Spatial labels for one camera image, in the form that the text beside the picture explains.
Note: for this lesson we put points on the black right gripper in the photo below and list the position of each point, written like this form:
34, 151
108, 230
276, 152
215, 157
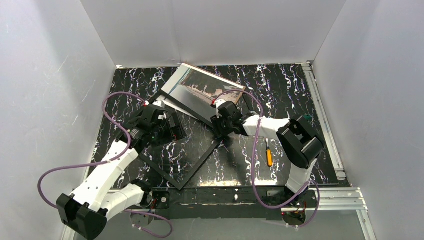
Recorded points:
218, 125

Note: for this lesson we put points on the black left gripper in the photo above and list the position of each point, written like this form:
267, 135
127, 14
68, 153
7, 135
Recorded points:
173, 126

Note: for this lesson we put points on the black picture frame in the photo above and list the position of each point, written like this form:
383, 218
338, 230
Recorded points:
175, 164

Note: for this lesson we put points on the photo with backing board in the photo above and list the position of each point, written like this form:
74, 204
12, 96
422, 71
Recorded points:
193, 90

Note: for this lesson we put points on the orange handled screwdriver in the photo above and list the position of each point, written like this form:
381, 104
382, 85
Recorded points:
269, 156

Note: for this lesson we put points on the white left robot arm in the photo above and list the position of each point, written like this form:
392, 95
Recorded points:
89, 207

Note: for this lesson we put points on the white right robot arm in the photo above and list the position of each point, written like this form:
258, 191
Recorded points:
301, 143

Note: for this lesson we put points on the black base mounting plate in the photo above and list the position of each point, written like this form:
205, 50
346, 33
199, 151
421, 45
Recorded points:
220, 203

